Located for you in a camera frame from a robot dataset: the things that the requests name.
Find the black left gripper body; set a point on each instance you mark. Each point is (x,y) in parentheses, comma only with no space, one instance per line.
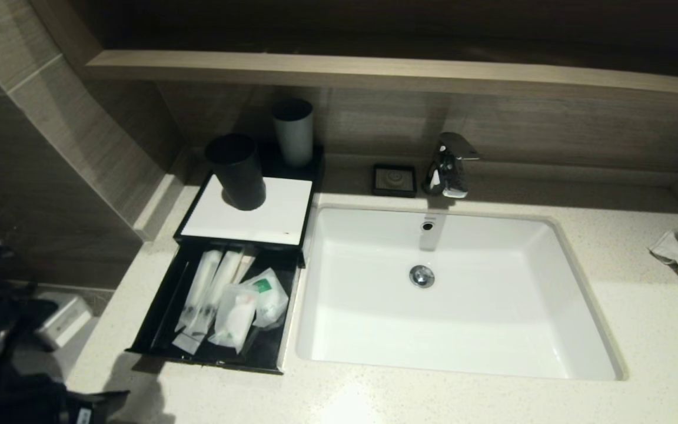
(21,324)

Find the black box drawer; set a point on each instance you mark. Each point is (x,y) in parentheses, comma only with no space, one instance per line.
(159,318)

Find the long green-label toothbrush packet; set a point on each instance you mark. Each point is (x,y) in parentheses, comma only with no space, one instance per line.
(227,277)

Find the small green-label white packet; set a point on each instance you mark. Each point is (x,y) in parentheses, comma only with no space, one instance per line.
(274,297)

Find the black cup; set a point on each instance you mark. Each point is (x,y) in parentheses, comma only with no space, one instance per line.
(238,174)

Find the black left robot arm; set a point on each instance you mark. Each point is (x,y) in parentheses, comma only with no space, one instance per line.
(15,400)

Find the grey cup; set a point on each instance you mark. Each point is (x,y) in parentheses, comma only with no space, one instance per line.
(293,135)

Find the black square soap dish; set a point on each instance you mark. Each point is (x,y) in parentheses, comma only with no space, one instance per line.
(394,180)

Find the chrome sink drain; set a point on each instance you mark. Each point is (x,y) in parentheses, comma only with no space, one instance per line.
(421,276)

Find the white rectangular sink basin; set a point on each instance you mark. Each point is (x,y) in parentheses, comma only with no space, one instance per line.
(462,318)

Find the chrome sink faucet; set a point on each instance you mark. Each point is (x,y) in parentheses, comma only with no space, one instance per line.
(448,168)

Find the wooden wall shelf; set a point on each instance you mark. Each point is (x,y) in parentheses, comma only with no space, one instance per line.
(374,70)

